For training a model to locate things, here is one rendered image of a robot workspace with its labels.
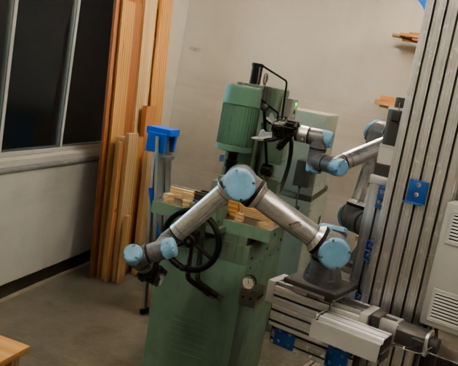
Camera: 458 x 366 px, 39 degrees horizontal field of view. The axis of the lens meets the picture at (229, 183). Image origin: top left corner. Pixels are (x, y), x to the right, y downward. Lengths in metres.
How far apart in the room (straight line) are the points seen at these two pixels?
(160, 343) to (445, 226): 1.50
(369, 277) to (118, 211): 2.27
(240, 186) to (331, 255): 0.41
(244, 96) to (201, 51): 2.71
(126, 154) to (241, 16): 1.79
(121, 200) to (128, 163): 0.26
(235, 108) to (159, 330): 1.13
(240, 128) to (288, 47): 2.52
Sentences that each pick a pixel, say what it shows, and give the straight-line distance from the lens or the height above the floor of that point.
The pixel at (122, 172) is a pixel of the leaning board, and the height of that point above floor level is 0.77.
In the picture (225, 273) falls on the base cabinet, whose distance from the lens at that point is 2.97.
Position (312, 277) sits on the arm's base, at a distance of 2.49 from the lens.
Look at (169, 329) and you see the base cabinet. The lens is 3.16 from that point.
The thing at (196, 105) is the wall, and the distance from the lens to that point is 5.62.
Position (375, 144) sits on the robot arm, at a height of 1.36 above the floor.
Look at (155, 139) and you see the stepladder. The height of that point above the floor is 1.09.
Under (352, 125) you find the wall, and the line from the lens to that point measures 5.29.
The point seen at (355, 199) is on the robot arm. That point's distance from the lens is 3.03.
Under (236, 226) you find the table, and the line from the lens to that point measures 2.90.
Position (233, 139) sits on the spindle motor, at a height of 1.26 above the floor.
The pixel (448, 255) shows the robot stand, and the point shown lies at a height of 1.04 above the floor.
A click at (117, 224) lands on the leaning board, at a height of 0.41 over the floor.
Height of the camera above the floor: 1.54
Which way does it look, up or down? 9 degrees down
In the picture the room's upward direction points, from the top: 10 degrees clockwise
